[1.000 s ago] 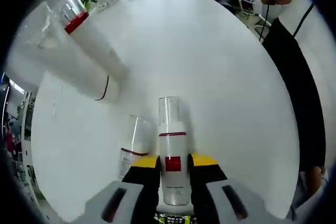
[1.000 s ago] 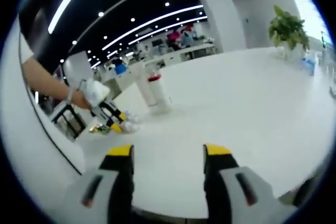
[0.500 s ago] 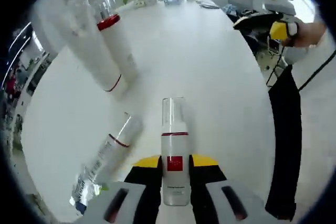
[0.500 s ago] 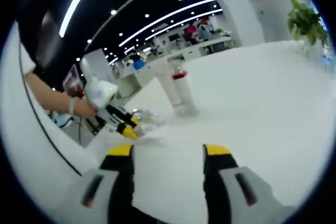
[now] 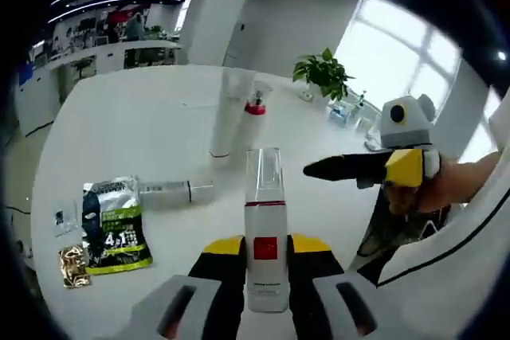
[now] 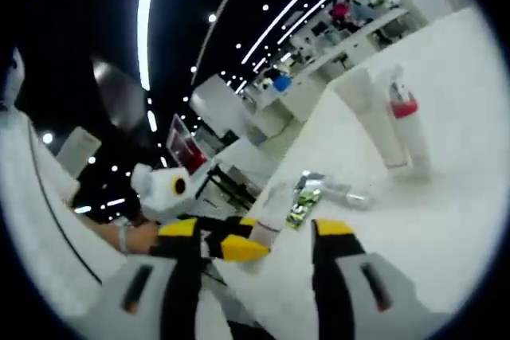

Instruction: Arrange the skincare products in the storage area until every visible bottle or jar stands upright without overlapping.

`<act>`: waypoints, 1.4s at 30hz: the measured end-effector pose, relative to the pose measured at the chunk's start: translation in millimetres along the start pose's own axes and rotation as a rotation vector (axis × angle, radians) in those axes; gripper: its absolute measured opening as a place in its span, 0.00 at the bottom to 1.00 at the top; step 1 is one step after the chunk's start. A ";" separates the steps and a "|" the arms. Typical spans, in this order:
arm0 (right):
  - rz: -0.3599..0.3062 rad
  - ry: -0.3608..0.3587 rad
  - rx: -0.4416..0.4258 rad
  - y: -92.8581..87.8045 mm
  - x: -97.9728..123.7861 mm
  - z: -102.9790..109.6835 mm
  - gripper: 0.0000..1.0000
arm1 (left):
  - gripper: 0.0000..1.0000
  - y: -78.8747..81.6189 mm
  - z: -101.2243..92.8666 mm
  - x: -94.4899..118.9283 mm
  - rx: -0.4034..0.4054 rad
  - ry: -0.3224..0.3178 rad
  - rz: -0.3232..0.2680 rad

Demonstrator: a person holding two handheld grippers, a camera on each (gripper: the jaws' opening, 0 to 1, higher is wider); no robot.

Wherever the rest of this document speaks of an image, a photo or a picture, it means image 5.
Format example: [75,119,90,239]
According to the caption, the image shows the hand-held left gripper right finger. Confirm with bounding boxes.
[287,232,395,340]

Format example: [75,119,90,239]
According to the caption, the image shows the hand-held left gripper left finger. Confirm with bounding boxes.
[131,235,245,340]

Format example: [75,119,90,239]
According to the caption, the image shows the red square label skincare bottle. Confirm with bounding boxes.
[243,147,290,314]

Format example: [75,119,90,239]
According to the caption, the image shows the red band skincare bottle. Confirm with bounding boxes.
[237,80,274,149]

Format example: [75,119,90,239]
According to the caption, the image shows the black green skincare sachet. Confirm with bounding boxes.
[81,175,155,276]

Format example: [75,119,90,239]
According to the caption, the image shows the tall white skincare tube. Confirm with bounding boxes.
[210,68,257,158]

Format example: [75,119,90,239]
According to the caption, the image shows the gold skincare sachet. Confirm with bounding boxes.
[57,246,92,289]

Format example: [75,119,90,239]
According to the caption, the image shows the small clear skincare sachet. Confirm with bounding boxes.
[53,199,80,238]

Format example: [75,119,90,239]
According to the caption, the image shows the green bottle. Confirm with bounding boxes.
[354,91,368,118]

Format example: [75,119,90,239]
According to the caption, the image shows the person's right hand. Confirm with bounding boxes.
[386,156,459,216]

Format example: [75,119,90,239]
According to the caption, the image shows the camouflage cloth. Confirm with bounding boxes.
[355,188,449,277]

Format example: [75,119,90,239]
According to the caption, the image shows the potted green plant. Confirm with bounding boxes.
[292,47,356,103]

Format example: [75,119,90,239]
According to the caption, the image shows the person's white shirt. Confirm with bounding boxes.
[346,88,510,340]

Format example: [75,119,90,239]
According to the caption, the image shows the long white office desk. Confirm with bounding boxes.
[49,37,186,78]

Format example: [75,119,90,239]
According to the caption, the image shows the office chair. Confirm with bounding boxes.
[73,59,95,79]

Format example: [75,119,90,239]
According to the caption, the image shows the red banner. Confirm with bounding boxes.
[107,4,151,25]

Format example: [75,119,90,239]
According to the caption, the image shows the blue box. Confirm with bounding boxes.
[19,63,35,86]

